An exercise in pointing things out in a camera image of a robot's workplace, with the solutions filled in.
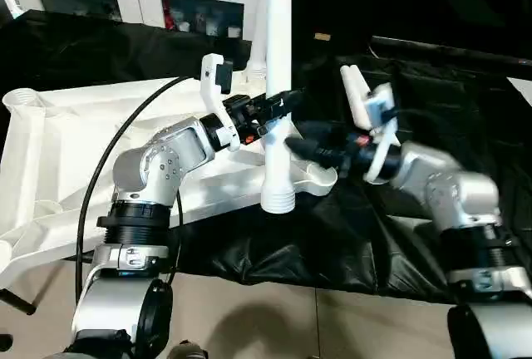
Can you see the small bottles behind glass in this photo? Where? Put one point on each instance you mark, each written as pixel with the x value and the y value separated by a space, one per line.
pixel 204 20

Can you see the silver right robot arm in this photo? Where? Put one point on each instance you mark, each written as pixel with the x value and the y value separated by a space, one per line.
pixel 449 189

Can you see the white plastic table top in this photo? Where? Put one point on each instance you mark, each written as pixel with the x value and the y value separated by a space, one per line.
pixel 66 151

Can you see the dark metal rail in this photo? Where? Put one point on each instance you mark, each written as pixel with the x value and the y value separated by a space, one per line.
pixel 453 50

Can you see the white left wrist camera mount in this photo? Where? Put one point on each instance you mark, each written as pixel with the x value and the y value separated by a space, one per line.
pixel 218 85

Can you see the dark left robot foot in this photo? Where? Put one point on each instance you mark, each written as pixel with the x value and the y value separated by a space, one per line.
pixel 187 351

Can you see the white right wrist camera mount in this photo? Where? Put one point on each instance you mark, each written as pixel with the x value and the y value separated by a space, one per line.
pixel 382 126

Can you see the black plastic mat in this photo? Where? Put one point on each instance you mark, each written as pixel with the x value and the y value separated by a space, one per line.
pixel 332 243

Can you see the small tan tag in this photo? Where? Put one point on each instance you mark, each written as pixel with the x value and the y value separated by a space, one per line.
pixel 322 36

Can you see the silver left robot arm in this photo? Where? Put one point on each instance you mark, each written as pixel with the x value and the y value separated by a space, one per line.
pixel 158 164

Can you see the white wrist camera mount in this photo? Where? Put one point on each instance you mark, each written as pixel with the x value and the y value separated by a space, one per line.
pixel 218 85
pixel 382 126

